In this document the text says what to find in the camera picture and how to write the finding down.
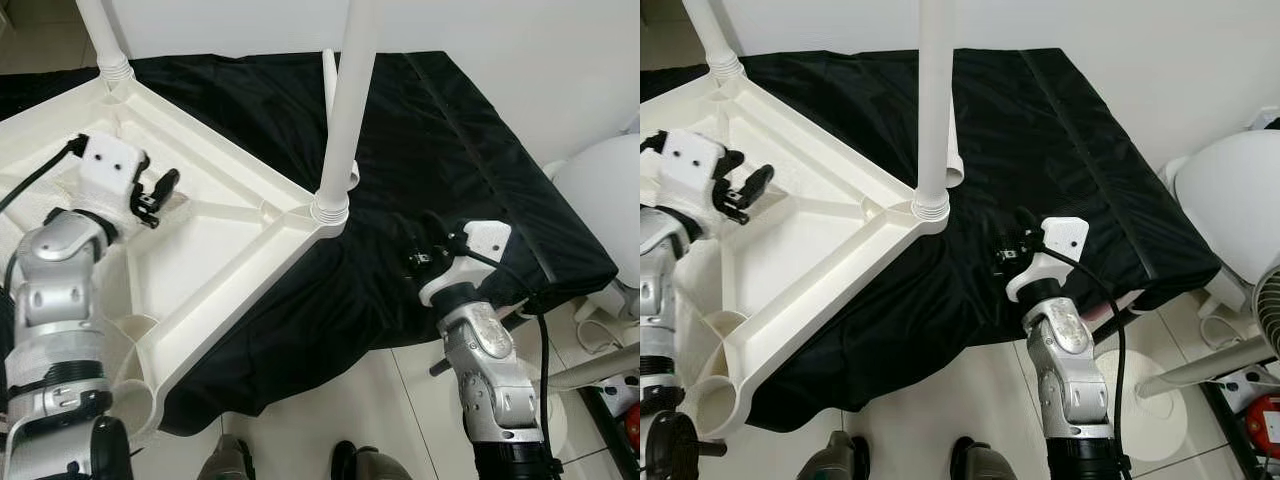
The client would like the white plastic table leg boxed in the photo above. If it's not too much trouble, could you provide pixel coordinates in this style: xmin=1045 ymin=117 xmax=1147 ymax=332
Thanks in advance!
xmin=312 ymin=0 xmax=381 ymax=226
xmin=945 ymin=120 xmax=966 ymax=189
xmin=683 ymin=0 xmax=748 ymax=83
xmin=910 ymin=0 xmax=956 ymax=223
xmin=75 ymin=0 xmax=136 ymax=89
xmin=321 ymin=48 xmax=361 ymax=191

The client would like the white plastic children table top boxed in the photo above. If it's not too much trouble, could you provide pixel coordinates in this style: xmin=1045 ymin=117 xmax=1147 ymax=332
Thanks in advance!
xmin=0 ymin=72 xmax=351 ymax=449
xmin=640 ymin=65 xmax=951 ymax=441

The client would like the black cloth table cover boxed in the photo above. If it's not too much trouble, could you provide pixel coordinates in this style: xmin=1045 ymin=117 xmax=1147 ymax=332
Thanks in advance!
xmin=640 ymin=47 xmax=1223 ymax=436
xmin=0 ymin=50 xmax=621 ymax=441

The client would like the white rounded appliance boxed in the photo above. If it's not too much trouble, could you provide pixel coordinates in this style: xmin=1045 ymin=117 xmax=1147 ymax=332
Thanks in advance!
xmin=548 ymin=135 xmax=641 ymax=291
xmin=1165 ymin=128 xmax=1280 ymax=301

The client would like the dark right robot foot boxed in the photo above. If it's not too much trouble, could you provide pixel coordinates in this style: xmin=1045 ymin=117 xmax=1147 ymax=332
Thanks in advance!
xmin=332 ymin=440 xmax=411 ymax=480
xmin=950 ymin=437 xmax=1019 ymax=480

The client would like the dark robot foot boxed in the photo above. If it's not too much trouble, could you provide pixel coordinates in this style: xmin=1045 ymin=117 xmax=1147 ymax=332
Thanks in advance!
xmin=808 ymin=432 xmax=869 ymax=480
xmin=950 ymin=437 xmax=1019 ymax=480
xmin=197 ymin=435 xmax=256 ymax=480
xmin=332 ymin=440 xmax=411 ymax=480

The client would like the white power strip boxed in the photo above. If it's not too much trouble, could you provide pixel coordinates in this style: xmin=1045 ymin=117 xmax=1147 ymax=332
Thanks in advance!
xmin=1215 ymin=368 xmax=1273 ymax=401
xmin=600 ymin=375 xmax=641 ymax=411

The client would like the grey round fan grille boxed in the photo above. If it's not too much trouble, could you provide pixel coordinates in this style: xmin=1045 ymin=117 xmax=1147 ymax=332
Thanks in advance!
xmin=1250 ymin=258 xmax=1280 ymax=356

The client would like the dark left robot foot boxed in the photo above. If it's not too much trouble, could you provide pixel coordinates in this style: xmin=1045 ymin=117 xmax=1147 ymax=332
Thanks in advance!
xmin=197 ymin=435 xmax=256 ymax=480
xmin=808 ymin=432 xmax=869 ymax=480

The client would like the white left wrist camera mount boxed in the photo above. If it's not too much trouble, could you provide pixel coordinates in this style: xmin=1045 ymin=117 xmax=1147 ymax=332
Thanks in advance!
xmin=70 ymin=135 xmax=151 ymax=226
xmin=645 ymin=128 xmax=731 ymax=216

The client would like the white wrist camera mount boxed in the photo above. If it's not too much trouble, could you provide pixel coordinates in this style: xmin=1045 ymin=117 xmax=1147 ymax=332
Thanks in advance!
xmin=645 ymin=128 xmax=731 ymax=216
xmin=418 ymin=220 xmax=513 ymax=309
xmin=70 ymin=135 xmax=151 ymax=226
xmin=1005 ymin=215 xmax=1089 ymax=303

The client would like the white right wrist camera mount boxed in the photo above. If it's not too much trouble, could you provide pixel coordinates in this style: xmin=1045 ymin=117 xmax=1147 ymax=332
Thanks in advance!
xmin=418 ymin=220 xmax=513 ymax=309
xmin=1005 ymin=215 xmax=1089 ymax=303

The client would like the white appliance power cord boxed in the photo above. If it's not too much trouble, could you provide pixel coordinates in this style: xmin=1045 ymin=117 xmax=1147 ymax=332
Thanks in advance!
xmin=1198 ymin=298 xmax=1248 ymax=347
xmin=575 ymin=300 xmax=641 ymax=353

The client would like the black floor rail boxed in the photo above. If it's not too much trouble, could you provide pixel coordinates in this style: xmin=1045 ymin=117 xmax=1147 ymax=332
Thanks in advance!
xmin=578 ymin=385 xmax=636 ymax=480
xmin=1200 ymin=380 xmax=1261 ymax=480

